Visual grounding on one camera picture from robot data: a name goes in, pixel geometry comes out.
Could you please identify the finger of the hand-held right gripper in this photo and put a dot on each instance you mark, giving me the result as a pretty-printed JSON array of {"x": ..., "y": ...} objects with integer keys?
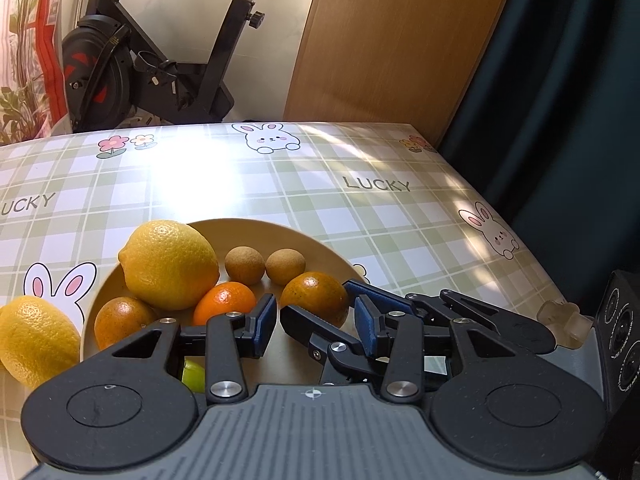
[
  {"x": 310, "y": 330},
  {"x": 372, "y": 291}
]

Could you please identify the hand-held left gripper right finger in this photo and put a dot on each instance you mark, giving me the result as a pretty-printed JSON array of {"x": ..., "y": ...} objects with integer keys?
[{"x": 367, "y": 330}]

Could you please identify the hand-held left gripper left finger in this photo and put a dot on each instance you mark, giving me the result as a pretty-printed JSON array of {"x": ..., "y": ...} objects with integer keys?
[{"x": 265, "y": 325}]

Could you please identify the green-tinged orange tangerine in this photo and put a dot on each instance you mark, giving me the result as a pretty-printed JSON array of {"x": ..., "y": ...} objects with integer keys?
[
  {"x": 117, "y": 320},
  {"x": 312, "y": 295}
]

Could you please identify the bright orange tangerine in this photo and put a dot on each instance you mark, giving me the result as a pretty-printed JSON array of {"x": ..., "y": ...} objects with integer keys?
[{"x": 222, "y": 300}]

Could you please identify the small brown longan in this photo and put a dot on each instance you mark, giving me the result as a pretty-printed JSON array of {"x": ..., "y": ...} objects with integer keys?
[
  {"x": 244, "y": 263},
  {"x": 285, "y": 266}
]

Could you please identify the round green fruit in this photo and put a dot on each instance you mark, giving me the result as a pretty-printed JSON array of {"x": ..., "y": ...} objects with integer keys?
[{"x": 192, "y": 375}]

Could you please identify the cream round plate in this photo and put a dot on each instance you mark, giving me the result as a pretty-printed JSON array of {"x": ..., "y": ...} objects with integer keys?
[{"x": 300, "y": 240}]

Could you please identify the yellow lemon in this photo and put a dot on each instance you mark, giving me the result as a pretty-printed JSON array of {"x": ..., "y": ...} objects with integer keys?
[
  {"x": 170, "y": 265},
  {"x": 35, "y": 340}
]

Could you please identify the checked bunny print tablecloth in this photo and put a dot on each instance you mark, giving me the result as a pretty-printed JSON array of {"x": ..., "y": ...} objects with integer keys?
[{"x": 350, "y": 220}]

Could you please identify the dark teal curtain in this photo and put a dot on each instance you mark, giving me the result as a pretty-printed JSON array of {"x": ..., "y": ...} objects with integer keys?
[{"x": 560, "y": 110}]

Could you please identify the wooden panel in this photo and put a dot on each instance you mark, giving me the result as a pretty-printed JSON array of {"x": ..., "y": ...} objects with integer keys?
[{"x": 400, "y": 50}]

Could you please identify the black exercise bike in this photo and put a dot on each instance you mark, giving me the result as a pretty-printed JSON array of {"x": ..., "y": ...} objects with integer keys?
[{"x": 110, "y": 70}]

